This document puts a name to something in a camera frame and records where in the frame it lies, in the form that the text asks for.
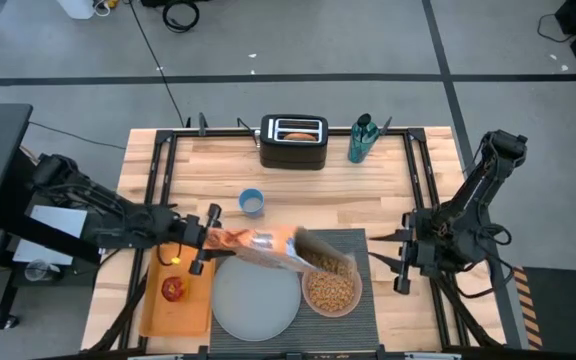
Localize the orange cereal box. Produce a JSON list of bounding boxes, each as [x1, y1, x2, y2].
[[202, 225, 360, 282]]

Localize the teal water bottle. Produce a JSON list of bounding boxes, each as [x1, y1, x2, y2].
[[347, 113, 382, 165]]

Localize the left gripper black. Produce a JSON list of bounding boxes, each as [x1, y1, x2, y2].
[[181, 202, 237, 276]]

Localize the clear plastic cup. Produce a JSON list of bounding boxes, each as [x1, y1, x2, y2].
[[23, 259, 63, 283]]

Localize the white paper sheet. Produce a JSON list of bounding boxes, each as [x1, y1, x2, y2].
[[11, 204, 90, 267]]

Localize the orange cutting board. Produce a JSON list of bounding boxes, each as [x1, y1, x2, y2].
[[138, 243, 217, 338]]

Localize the black hazard-striped mat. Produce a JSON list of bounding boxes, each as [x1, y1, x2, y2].
[[512, 265, 576, 351]]

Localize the brown cereal pieces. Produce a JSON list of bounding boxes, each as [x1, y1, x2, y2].
[[307, 269, 356, 313]]

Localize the black two-slot toaster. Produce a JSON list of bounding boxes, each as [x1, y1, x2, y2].
[[259, 113, 330, 171]]

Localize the black toaster cable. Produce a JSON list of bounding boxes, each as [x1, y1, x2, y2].
[[236, 117, 262, 149]]

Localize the grey round plate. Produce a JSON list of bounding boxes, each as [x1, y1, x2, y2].
[[210, 255, 303, 343]]

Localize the pink round bowl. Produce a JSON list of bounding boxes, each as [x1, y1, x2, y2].
[[300, 264, 364, 319]]

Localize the long black floor cable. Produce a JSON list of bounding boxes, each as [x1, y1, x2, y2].
[[127, 0, 188, 127]]

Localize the red fruit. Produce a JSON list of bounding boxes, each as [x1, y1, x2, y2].
[[160, 275, 190, 304]]

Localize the white floor appliance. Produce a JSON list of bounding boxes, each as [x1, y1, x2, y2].
[[56, 0, 97, 21]]

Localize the thin black floor cable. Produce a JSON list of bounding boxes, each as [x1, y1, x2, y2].
[[27, 120, 128, 151]]

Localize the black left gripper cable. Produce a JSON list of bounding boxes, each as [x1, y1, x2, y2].
[[154, 243, 183, 268]]

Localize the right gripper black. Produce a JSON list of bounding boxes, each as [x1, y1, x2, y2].
[[367, 212, 442, 295]]

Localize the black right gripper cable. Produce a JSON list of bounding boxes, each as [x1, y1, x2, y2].
[[446, 223, 515, 301]]

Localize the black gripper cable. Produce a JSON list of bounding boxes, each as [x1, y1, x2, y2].
[[154, 243, 183, 268], [446, 223, 515, 301]]

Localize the black metal rig frame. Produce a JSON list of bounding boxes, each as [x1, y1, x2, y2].
[[87, 112, 507, 360]]

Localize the blue cup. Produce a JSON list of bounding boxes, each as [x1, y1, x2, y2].
[[238, 187, 267, 220]]

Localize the grey woven placemat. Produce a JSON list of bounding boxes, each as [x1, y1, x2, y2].
[[208, 228, 381, 354]]

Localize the coiled black cable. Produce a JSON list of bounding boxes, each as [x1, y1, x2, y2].
[[161, 0, 201, 34]]

